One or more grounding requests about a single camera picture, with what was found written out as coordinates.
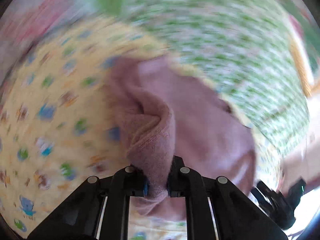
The yellow cartoon bear bedsheet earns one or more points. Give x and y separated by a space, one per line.
57 120

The person right hand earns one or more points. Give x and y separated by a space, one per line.
302 164

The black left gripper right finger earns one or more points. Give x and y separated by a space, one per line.
184 182

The green white checked quilt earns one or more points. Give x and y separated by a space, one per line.
243 46

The mauve knit sweater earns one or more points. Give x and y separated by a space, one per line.
162 114

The grey pink floral cloth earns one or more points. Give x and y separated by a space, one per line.
25 21

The gold picture frame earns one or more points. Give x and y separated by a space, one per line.
300 57

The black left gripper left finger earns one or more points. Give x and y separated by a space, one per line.
126 183

